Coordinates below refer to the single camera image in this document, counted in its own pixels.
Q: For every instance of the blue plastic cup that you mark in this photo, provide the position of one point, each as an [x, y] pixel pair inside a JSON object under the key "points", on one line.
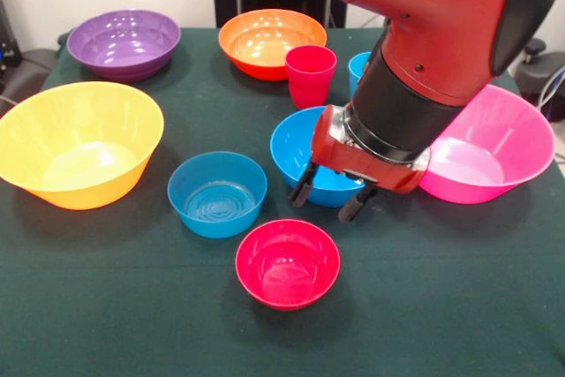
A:
{"points": [[356, 74]]}

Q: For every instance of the dark green tablecloth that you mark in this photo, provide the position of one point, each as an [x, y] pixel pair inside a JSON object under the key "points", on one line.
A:
{"points": [[176, 341]]}

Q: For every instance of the black round equipment with knob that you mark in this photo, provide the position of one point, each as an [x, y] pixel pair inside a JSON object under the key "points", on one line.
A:
{"points": [[540, 72]]}

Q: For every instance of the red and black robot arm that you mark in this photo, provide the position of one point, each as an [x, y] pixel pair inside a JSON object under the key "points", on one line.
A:
{"points": [[432, 32]]}

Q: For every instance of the purple plastic bowl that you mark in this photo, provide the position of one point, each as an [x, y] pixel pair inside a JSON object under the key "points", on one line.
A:
{"points": [[145, 65]]}

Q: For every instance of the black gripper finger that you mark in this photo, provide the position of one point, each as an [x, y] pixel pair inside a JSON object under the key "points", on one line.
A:
{"points": [[357, 207], [304, 187]]}

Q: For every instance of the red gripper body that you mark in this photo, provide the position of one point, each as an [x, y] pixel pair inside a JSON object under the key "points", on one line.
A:
{"points": [[353, 163]]}

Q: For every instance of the large pink plastic bowl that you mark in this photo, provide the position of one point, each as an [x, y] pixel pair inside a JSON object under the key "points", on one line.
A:
{"points": [[494, 138]]}

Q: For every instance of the red plastic cup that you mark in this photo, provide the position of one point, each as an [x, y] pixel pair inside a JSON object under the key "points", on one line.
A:
{"points": [[309, 81]]}

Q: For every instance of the orange plastic bowl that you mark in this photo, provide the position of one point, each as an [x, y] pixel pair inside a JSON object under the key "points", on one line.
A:
{"points": [[251, 59]]}

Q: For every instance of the opaque blue plastic bowl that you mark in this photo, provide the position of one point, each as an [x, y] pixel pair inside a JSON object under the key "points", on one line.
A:
{"points": [[291, 152]]}

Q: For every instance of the large yellow-orange plastic bowl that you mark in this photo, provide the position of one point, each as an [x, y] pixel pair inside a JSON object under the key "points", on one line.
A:
{"points": [[79, 130]]}

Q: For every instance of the black equipment box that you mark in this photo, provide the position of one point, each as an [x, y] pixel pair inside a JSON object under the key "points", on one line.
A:
{"points": [[6, 50]]}

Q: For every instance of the small red plastic bowl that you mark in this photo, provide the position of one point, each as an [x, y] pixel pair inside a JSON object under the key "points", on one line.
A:
{"points": [[287, 262]]}

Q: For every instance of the small translucent blue bowl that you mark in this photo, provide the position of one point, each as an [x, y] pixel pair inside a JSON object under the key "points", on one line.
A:
{"points": [[216, 218]]}

